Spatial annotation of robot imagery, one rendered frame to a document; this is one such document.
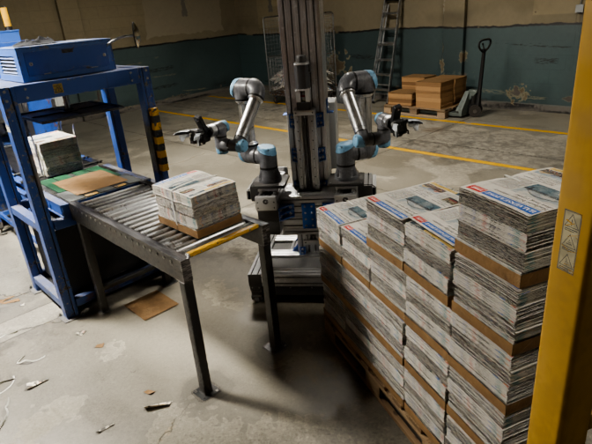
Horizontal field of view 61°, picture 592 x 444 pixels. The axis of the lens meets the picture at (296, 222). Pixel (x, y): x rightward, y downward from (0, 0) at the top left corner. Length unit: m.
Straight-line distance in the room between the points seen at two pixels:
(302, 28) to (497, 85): 6.44
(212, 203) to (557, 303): 1.81
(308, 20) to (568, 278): 2.43
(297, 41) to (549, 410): 2.50
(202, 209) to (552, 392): 1.80
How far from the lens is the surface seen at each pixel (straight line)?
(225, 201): 2.64
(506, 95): 9.31
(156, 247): 2.60
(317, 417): 2.64
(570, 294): 1.16
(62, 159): 4.31
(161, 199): 2.79
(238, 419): 2.69
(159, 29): 12.40
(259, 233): 2.70
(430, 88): 8.69
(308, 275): 3.33
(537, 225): 1.50
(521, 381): 1.78
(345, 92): 3.03
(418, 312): 2.07
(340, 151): 3.14
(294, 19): 3.24
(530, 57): 9.09
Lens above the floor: 1.84
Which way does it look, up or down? 23 degrees down
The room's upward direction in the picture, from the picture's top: 5 degrees counter-clockwise
